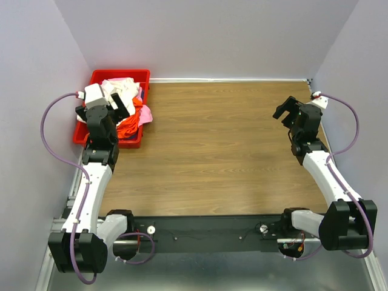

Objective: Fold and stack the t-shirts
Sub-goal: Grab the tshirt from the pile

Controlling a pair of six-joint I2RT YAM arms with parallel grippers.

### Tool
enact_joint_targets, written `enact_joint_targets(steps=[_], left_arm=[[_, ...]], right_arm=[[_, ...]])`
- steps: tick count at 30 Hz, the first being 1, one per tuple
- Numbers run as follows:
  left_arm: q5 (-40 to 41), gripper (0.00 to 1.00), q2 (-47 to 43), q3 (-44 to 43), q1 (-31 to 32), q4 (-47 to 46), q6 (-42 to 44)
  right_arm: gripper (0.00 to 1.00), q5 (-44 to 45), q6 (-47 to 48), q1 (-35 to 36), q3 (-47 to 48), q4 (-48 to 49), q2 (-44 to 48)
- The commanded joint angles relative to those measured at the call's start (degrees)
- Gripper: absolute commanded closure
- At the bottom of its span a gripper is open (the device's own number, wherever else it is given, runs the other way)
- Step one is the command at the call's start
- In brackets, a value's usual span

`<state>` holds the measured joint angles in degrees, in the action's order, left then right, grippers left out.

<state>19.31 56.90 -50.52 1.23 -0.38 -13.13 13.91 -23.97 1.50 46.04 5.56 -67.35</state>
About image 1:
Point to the orange t shirt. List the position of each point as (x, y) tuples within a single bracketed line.
[(129, 126)]

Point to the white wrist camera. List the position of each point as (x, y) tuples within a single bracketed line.
[(318, 100), (94, 96)]

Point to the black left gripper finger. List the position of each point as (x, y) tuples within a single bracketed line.
[(79, 115), (121, 111)]

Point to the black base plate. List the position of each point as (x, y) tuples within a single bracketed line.
[(210, 234)]

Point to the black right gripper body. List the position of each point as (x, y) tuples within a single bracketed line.
[(294, 133)]

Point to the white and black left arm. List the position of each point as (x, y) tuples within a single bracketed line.
[(81, 246)]

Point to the aluminium frame rail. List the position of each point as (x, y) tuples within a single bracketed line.
[(48, 264)]

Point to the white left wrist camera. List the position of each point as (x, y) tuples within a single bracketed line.
[(94, 96)]

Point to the white t shirt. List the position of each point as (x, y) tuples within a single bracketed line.
[(126, 88)]

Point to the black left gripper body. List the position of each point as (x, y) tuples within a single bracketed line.
[(114, 139)]

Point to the pink t shirt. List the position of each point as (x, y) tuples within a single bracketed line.
[(145, 115)]

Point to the red plastic bin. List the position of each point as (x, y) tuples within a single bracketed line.
[(139, 75)]

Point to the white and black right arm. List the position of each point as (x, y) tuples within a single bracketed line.
[(349, 222)]

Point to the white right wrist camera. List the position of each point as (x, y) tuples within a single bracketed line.
[(318, 100)]

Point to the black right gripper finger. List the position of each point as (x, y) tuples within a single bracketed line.
[(290, 103), (281, 109)]

